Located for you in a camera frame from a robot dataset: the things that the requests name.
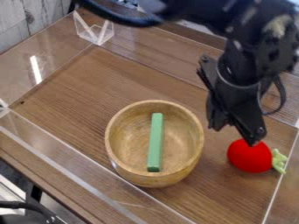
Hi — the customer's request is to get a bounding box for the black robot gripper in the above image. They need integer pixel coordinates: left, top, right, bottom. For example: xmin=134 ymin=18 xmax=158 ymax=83
xmin=198 ymin=43 xmax=286 ymax=146

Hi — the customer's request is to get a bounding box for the red plush strawberry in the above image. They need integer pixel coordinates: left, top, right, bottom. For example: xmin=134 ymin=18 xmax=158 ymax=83
xmin=227 ymin=139 xmax=289 ymax=174

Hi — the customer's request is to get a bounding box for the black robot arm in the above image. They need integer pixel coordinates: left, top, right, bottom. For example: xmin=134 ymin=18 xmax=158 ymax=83
xmin=75 ymin=0 xmax=299 ymax=145

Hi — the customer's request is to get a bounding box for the green rectangular block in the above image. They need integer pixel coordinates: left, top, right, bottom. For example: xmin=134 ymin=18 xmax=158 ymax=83
xmin=147 ymin=113 xmax=164 ymax=172

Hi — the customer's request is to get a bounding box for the wooden oval bowl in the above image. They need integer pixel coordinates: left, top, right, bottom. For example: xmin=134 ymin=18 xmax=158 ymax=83
xmin=106 ymin=100 xmax=205 ymax=188

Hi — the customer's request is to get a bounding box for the black table leg clamp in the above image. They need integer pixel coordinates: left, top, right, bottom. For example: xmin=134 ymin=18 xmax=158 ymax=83
xmin=26 ymin=184 xmax=58 ymax=224

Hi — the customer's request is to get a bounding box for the clear acrylic corner bracket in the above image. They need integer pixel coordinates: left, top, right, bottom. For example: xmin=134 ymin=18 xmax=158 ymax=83
xmin=74 ymin=11 xmax=115 ymax=46

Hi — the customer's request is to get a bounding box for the black cable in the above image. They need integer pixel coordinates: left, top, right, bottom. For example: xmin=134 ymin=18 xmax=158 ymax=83
xmin=0 ymin=200 xmax=56 ymax=220

